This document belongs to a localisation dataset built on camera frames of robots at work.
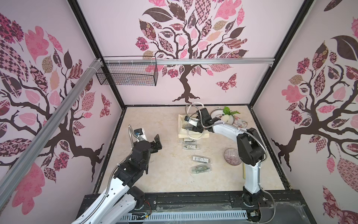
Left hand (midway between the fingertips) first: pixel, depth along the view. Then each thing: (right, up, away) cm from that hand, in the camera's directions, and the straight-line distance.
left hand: (152, 140), depth 74 cm
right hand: (+27, +10, +24) cm, 38 cm away
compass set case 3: (+29, -14, +13) cm, 35 cm away
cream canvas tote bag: (+19, +5, +15) cm, 24 cm away
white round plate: (+47, +16, +40) cm, 64 cm away
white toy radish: (+54, +17, +39) cm, 69 cm away
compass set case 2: (+23, -8, +20) cm, 31 cm away
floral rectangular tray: (+62, +8, +33) cm, 71 cm away
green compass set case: (+28, -19, +9) cm, 35 cm away
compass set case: (+20, -4, +23) cm, 30 cm away
